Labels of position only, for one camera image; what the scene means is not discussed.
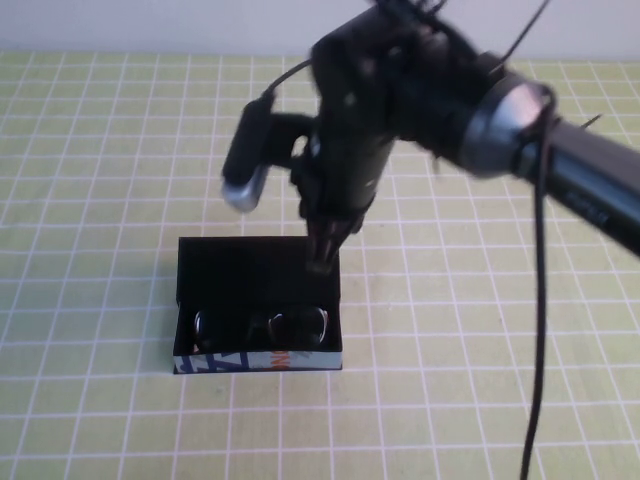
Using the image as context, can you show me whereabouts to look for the black framed glasses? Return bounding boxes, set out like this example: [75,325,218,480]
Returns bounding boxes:
[191,305,332,352]

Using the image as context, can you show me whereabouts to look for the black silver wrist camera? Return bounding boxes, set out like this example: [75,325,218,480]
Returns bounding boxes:
[221,98,275,215]

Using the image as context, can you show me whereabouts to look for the green checked tablecloth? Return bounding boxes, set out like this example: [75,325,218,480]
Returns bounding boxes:
[0,49,640,480]

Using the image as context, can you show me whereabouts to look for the black hanging cable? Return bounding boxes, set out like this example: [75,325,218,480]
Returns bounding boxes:
[519,87,559,480]

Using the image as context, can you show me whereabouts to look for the black glasses case printed sides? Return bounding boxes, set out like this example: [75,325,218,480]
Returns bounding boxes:
[171,234,345,375]

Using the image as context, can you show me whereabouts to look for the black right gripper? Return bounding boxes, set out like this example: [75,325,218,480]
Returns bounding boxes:
[289,97,399,276]

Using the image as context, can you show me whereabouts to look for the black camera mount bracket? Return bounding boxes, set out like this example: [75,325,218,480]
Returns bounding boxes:
[267,112,321,171]

